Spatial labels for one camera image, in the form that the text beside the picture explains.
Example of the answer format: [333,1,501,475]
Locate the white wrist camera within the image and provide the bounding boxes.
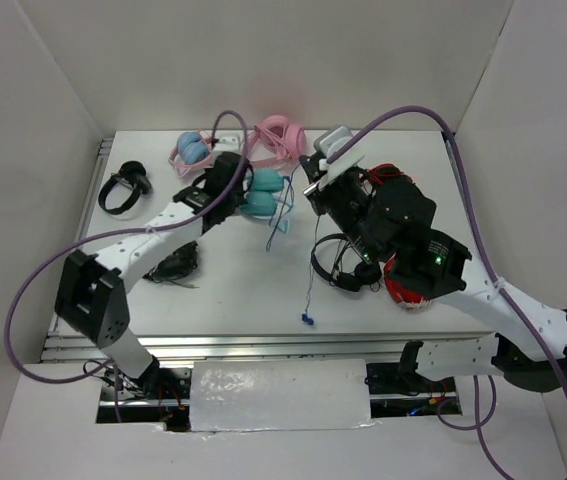
[299,125,365,198]
[211,134,242,153]

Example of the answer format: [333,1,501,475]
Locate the pink blue cat headphones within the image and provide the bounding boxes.
[168,131,212,177]

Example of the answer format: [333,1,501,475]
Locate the black headphones with blue cable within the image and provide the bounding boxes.
[310,233,382,293]

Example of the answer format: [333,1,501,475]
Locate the black headphones back left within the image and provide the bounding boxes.
[97,160,153,216]

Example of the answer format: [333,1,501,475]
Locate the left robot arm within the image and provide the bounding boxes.
[54,152,251,399]

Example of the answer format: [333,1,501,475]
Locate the aluminium rail frame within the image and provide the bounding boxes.
[41,131,488,363]

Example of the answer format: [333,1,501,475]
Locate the pink gaming headset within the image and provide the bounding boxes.
[247,115,307,170]

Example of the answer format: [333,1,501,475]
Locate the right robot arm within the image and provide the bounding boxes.
[299,154,567,393]

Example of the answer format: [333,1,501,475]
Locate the red black headphones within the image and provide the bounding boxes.
[367,163,414,187]

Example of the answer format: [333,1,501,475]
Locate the teal cat ear headphones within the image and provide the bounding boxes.
[238,167,319,329]

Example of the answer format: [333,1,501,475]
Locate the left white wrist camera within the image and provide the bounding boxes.
[211,134,242,153]

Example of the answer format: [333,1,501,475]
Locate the black headset with microphone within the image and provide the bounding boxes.
[143,241,199,288]

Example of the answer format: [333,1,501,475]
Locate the red white headphones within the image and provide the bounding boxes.
[383,258,431,311]

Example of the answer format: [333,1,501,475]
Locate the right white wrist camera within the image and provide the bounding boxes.
[299,125,365,198]

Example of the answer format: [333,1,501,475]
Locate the white foil-covered panel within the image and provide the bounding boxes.
[189,359,371,432]

